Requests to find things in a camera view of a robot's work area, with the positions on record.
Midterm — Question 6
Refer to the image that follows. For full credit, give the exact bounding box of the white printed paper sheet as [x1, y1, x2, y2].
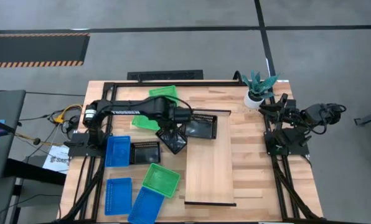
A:
[42, 144, 71, 174]

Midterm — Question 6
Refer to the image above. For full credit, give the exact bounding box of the black plastic basket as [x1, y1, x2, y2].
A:
[181, 113, 218, 140]
[155, 124, 189, 156]
[129, 141, 161, 166]

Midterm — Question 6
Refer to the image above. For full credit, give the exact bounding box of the yellow cable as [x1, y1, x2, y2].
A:
[53, 104, 83, 124]

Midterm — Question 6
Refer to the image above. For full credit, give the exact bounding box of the blue plastic basket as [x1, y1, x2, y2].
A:
[105, 135, 131, 168]
[127, 185, 166, 224]
[104, 177, 133, 217]

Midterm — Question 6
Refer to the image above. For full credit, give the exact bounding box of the black floor cable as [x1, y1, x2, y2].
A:
[26, 91, 86, 97]

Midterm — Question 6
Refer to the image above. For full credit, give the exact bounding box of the black aluminium table frame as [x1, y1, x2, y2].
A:
[53, 80, 326, 224]

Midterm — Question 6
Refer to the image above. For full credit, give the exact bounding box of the grey tripod stand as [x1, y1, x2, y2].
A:
[353, 105, 371, 131]

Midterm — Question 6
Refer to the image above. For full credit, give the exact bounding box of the grey side furniture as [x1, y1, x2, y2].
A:
[0, 89, 27, 183]

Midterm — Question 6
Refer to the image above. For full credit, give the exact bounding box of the wooden shelf with black legs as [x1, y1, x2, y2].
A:
[184, 108, 237, 207]

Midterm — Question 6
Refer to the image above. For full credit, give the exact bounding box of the black hazard-striped floor mat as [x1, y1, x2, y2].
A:
[0, 32, 91, 68]

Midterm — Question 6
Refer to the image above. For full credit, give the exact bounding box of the green plastic basket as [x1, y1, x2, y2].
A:
[148, 85, 179, 105]
[141, 162, 181, 199]
[131, 114, 161, 131]

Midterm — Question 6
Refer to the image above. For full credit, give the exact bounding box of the potted plant in white pot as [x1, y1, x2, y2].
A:
[241, 70, 280, 110]

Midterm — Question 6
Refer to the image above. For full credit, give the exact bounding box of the black perforated floor strip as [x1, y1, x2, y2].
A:
[126, 69, 204, 81]

